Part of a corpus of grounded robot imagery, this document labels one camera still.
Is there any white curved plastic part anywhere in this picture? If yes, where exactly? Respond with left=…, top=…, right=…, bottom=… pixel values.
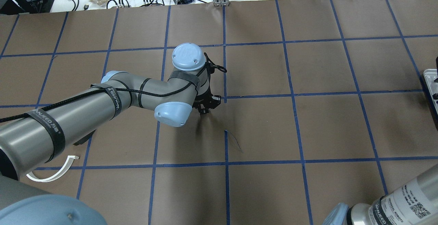
left=26, top=155, right=80, bottom=183

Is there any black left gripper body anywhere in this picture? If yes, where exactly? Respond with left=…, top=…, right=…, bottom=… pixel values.
left=192, top=87, right=222, bottom=113

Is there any loose thin thread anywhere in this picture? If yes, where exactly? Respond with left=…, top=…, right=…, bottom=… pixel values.
left=225, top=129, right=243, bottom=153

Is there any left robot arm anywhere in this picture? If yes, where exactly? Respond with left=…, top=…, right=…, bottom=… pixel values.
left=0, top=43, right=227, bottom=180

